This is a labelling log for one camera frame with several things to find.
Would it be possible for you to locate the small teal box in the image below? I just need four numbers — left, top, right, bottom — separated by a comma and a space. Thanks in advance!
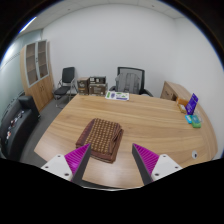
184, 114, 194, 125

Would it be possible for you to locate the black mesh office chair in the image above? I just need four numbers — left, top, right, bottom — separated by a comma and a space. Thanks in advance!
109, 66, 154, 98

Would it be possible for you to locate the white printed leaflet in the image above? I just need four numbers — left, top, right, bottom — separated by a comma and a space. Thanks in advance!
104, 90, 131, 102

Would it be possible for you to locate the low wooden side cabinet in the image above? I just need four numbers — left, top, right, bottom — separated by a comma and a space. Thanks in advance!
159, 80, 193, 103

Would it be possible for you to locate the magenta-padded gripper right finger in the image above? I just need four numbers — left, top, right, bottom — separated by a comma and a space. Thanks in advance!
131, 143, 184, 186

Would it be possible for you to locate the black leather armchair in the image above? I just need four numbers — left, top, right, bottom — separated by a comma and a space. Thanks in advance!
0, 95, 40, 161

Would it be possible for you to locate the small orange wooden holder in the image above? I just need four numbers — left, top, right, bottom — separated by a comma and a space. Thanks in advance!
175, 97, 190, 114

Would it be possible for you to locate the black folding chair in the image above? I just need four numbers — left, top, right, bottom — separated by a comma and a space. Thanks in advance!
53, 66, 78, 108

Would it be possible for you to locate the tall brown cardboard box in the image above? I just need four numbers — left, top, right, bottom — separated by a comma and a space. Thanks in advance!
76, 77, 90, 96

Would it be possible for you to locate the brown patterned towel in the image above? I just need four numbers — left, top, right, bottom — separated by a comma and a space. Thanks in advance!
75, 117, 125, 164

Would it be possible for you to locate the purple standing sign card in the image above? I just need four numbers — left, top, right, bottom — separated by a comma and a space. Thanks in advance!
185, 92, 200, 116

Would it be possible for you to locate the grey jacket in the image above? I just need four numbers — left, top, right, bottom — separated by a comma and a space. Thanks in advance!
114, 72, 142, 94

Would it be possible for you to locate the wide brown cardboard box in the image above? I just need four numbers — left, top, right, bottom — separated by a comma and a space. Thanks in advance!
87, 83, 108, 97

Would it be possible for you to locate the wooden cabinet with glass doors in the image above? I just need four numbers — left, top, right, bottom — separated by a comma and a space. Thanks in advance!
19, 39, 55, 113

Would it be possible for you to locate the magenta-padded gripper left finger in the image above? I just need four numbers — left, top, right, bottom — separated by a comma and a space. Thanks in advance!
40, 143, 92, 184

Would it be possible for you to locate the flat dark printed box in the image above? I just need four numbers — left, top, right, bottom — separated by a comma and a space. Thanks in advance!
88, 75, 107, 86

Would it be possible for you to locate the small green box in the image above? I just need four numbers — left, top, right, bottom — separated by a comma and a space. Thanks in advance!
190, 114, 203, 129

